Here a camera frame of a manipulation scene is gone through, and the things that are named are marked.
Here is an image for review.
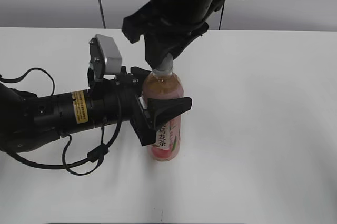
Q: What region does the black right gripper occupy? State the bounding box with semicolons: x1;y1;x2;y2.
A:
122;2;209;69

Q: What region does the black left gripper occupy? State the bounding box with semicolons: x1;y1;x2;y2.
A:
88;66;192;146

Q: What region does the peach oolong tea bottle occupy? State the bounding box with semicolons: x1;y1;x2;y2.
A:
142;72;184;161

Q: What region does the white bottle cap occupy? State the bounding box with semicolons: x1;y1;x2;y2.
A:
156;53;173;72

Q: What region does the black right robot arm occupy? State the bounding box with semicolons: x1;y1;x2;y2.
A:
122;0;224;69

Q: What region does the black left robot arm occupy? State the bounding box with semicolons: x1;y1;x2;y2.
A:
1;67;192;152

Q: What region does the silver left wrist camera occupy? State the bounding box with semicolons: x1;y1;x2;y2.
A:
90;34;122;82

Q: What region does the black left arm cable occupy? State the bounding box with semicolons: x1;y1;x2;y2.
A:
0;67;122;176

